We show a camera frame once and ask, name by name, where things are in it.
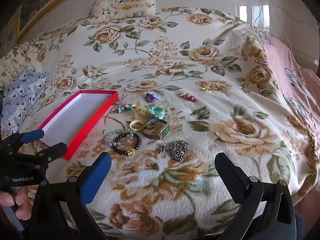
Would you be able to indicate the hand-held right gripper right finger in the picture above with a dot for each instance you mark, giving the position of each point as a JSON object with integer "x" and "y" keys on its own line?
{"x": 231, "y": 177}

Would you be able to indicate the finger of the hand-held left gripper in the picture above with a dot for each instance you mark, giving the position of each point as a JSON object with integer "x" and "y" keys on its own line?
{"x": 51, "y": 152}
{"x": 32, "y": 136}

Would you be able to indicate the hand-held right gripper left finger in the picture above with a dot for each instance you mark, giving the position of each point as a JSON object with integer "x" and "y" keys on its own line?
{"x": 97, "y": 177}

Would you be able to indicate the yellow bangle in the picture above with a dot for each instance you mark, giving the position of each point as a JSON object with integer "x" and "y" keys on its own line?
{"x": 131, "y": 126}

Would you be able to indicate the pink bead hair clip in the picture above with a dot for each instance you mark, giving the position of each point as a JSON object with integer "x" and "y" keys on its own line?
{"x": 187, "y": 96}

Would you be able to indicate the purple hair scrunchie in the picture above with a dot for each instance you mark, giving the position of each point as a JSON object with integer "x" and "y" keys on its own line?
{"x": 152, "y": 96}

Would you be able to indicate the person's left hand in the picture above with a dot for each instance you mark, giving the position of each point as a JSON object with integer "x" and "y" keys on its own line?
{"x": 18, "y": 202}

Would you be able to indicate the blue koala print pillow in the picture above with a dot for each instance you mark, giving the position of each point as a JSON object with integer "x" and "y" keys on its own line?
{"x": 22, "y": 92}

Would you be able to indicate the floral blanket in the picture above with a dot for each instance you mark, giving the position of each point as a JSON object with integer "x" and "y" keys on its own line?
{"x": 175, "y": 62}

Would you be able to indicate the pink heart print sheet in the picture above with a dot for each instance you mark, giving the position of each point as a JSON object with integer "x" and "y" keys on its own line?
{"x": 287, "y": 57}

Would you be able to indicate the panda print pillow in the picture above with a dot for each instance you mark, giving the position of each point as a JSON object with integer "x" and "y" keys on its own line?
{"x": 122, "y": 5}

